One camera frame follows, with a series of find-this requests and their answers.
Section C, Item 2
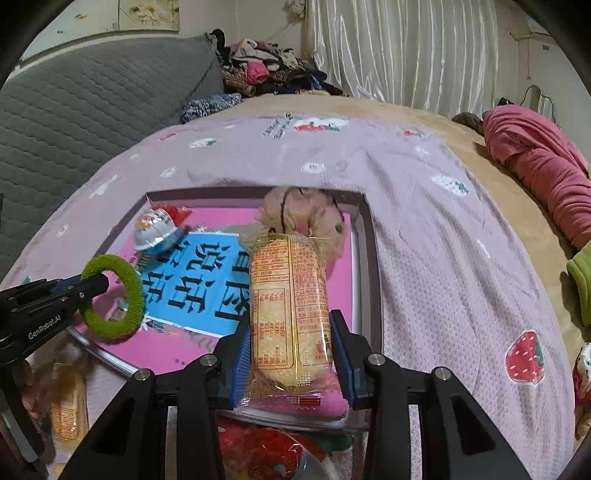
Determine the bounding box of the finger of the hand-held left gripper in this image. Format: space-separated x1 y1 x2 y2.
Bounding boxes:
16 273 110 324
0 277 75 308

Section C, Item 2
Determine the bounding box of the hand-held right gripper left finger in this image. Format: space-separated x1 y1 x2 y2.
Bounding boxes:
60 320 252 480

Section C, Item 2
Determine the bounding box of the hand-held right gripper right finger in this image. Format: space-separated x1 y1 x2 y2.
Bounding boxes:
329 310 532 480

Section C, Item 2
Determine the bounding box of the green fuzzy ring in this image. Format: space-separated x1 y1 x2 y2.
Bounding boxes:
79 255 146 343

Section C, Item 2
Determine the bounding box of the long cake packet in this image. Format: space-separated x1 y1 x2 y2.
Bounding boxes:
238 232 334 409

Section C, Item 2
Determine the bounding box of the small cake packet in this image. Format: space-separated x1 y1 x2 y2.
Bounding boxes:
48 362 90 450

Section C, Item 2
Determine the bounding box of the white red toy egg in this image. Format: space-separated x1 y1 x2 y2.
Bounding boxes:
133 203 192 252

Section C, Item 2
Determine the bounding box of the blue red toy egg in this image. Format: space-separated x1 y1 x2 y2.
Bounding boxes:
217 415 342 480

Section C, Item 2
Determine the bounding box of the dark grey cardboard box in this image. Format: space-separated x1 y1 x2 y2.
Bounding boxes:
67 186 385 437

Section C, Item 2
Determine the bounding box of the beige scrunchie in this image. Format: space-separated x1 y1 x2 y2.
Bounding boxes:
256 185 352 268

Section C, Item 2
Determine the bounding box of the person's left hand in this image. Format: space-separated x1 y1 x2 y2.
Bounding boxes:
18 360 40 414

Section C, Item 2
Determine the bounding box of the grey quilted sofa back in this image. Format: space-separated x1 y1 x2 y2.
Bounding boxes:
0 37 227 282

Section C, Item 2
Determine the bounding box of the dark blue patterned cloth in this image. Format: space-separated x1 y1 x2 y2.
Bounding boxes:
179 92 243 124

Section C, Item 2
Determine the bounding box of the beige bed sheet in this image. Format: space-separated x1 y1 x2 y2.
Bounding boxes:
222 95 591 457

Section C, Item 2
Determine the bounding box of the small red white doll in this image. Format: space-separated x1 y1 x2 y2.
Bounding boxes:
573 342 591 439

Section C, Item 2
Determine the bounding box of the green fleece blanket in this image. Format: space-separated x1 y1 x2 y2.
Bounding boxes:
566 244 591 326

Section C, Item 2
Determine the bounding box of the dark brown cloth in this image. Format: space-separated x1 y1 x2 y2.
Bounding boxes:
452 112 485 134

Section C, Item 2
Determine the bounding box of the pile of clothes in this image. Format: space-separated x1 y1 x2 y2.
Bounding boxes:
210 28 347 99

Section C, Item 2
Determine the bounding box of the pink quilt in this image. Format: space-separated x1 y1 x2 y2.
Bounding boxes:
482 104 591 250

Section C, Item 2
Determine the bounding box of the white shiny curtain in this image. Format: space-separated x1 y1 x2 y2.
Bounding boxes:
302 0 499 116

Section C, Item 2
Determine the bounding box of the white metal chair back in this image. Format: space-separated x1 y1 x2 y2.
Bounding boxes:
524 84 557 123

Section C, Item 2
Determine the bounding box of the flower wall painting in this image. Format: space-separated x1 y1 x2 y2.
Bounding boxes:
18 0 181 61

